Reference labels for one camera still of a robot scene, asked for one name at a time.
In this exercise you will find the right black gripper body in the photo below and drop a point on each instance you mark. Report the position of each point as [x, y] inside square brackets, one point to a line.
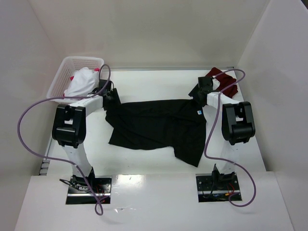
[195, 91]

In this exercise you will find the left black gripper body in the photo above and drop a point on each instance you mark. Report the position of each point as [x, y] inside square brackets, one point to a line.
[114, 96]

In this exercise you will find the black t shirt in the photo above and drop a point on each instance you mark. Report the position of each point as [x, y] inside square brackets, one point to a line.
[150, 125]

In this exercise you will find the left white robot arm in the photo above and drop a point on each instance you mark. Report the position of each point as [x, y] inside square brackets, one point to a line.
[69, 129]

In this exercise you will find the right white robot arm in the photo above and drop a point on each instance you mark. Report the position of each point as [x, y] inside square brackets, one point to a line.
[237, 125]

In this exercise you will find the folded dark red t shirt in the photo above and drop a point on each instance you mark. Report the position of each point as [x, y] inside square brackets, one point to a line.
[223, 81]

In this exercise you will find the white t shirt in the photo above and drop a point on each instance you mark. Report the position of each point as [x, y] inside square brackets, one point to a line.
[81, 81]

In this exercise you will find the white plastic basket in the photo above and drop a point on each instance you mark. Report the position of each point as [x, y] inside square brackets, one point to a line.
[68, 67]

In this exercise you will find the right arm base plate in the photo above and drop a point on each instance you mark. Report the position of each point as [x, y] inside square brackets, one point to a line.
[210, 192]

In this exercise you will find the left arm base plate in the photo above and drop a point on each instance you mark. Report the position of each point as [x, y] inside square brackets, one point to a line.
[79, 193]

